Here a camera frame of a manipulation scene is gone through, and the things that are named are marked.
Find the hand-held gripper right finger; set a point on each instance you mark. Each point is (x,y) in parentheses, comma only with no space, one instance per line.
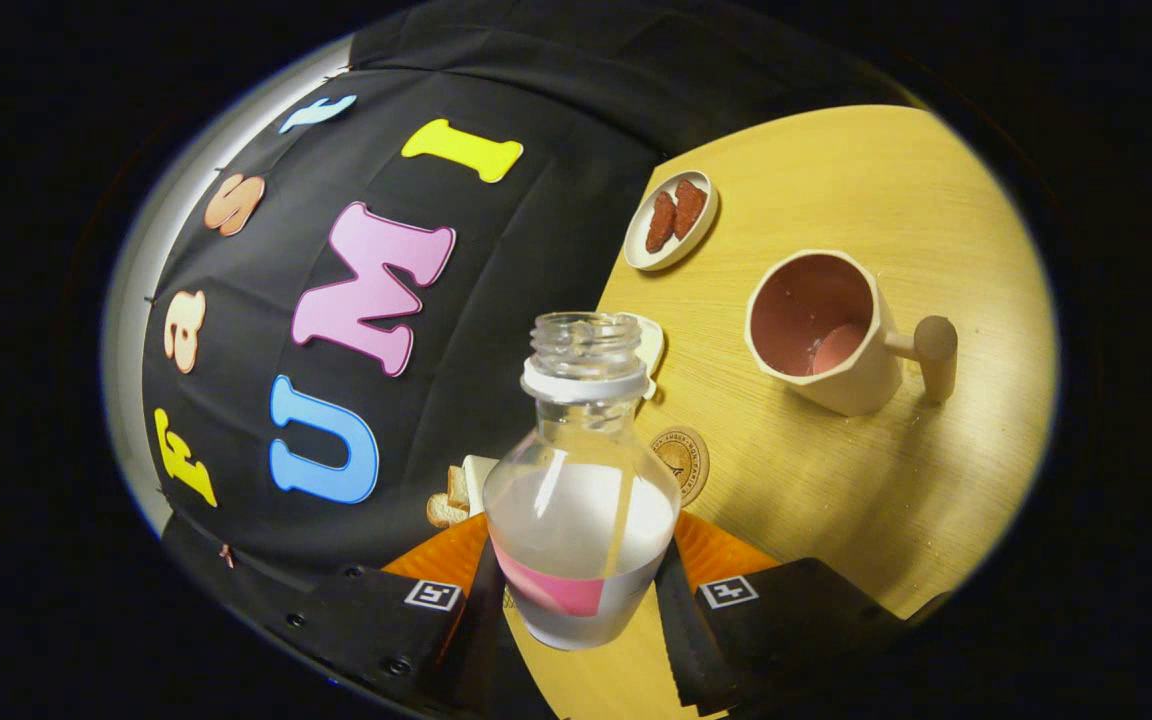
(686,640)

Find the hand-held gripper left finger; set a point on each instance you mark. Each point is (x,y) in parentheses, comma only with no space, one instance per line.
(481,640)

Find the clear glass juice bottle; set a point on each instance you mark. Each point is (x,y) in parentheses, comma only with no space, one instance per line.
(581,530)

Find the round cork coaster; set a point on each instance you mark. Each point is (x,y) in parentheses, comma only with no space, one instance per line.
(688,465)

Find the toasted bread slice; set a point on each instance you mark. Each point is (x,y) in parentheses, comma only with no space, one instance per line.
(441,512)
(458,487)

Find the white toaster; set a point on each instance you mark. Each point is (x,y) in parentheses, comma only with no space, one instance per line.
(478,475)

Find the wooden table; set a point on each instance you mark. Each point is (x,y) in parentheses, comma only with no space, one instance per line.
(886,480)

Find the copper clip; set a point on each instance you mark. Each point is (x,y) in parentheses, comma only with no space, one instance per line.
(226,553)

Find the white divided dish with beans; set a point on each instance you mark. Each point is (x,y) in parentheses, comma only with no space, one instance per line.
(653,345)

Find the black backdrop cloth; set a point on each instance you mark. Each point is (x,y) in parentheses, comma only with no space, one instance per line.
(496,260)

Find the round white plate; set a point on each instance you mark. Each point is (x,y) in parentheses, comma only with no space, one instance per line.
(641,255)

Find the red-brown sausage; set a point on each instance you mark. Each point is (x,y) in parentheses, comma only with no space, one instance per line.
(689,208)
(660,222)

